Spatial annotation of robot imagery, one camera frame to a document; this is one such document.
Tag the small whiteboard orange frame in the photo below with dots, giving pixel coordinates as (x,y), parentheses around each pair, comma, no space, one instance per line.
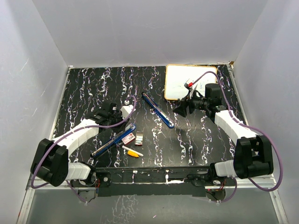
(177,75)

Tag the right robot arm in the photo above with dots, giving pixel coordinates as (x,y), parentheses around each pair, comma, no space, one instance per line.
(253,152)

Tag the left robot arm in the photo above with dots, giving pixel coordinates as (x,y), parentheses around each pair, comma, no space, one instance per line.
(51,161)

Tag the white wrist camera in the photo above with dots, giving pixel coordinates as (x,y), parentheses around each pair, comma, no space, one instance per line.
(191,87)
(126,109)

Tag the red white staple box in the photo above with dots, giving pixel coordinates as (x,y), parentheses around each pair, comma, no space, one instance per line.
(128,138)

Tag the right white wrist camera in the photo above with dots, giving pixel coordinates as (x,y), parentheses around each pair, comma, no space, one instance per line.
(191,87)

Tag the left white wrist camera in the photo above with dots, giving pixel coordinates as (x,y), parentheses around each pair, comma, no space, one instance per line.
(126,109)

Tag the yellow marker cap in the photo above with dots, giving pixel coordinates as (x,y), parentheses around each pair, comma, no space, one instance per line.
(132,154)

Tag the white marker pen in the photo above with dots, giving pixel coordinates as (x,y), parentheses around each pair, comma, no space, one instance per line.
(129,149)

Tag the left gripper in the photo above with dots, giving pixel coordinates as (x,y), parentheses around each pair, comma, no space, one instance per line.
(118,114)

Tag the staple tray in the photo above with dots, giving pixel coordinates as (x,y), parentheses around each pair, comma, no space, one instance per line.
(139,139)

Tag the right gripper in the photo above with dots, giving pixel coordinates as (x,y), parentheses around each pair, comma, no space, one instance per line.
(181,108)

